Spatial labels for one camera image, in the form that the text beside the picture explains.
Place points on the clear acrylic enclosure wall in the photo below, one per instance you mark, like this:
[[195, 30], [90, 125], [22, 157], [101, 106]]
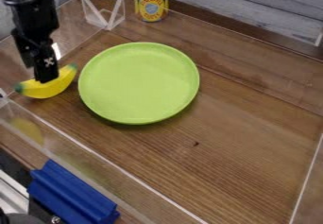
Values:
[[56, 155]]

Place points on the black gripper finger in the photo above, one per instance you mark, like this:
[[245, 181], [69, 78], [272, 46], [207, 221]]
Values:
[[45, 63], [24, 48]]

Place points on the blue plastic clamp block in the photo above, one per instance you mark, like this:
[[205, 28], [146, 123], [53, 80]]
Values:
[[76, 202]]

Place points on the green round plate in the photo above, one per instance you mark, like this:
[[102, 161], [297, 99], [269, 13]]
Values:
[[138, 83]]

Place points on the clear acrylic corner bracket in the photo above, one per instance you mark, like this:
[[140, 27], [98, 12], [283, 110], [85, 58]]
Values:
[[102, 18]]

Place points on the yellow toy banana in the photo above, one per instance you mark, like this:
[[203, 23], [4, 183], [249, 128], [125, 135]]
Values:
[[33, 89]]

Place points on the yellow blue labelled can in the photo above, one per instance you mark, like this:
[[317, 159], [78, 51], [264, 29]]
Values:
[[150, 10]]

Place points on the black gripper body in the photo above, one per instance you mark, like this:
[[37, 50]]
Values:
[[34, 21]]

